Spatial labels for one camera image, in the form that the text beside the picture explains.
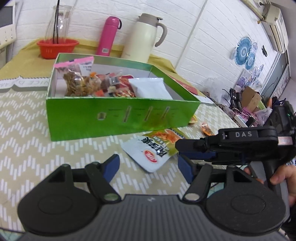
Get brown cardboard box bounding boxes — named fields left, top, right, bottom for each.
left=241, top=86, right=262, bottom=113

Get green cardboard box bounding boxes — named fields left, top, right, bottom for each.
left=46, top=55, right=201, bottom=141

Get white green chip bag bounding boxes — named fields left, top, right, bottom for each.
left=121, top=128, right=188, bottom=173

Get yellow-green tablecloth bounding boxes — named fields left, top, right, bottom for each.
left=1, top=40, right=193, bottom=92

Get pink-topped dried snack bag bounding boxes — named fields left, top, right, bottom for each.
left=54, top=56, right=104, bottom=97

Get black chopsticks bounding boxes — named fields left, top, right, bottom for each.
left=53, top=0, right=60, bottom=44

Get blue paper fan decoration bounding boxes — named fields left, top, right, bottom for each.
left=234, top=37, right=252, bottom=66

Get cream thermal jug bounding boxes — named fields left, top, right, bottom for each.
left=121, top=13, right=168, bottom=63

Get white snack pouch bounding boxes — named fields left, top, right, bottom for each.
left=128, top=78, right=173, bottom=100

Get pink thermos bottle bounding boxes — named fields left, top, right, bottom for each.
left=95, top=16, right=122, bottom=56

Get beige patterned table mat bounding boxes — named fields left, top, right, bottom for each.
left=0, top=76, right=241, bottom=232

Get red envelope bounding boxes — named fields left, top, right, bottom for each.
left=169, top=75, right=199, bottom=95

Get person's right hand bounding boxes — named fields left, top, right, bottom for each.
left=243, top=158, right=296, bottom=207

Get mixed nuts packet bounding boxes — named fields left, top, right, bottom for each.
left=91, top=72, right=135, bottom=97

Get small orange candy packet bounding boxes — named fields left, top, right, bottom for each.
left=201, top=123, right=214, bottom=136

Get wall air conditioner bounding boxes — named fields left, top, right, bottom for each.
left=262, top=4, right=288, bottom=54

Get small jelly cup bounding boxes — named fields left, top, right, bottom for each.
left=189, top=115, right=198, bottom=125

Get clear glass carafe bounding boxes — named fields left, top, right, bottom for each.
left=44, top=5, right=72, bottom=44

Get red plastic basket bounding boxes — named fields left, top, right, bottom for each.
left=37, top=39, right=79, bottom=59

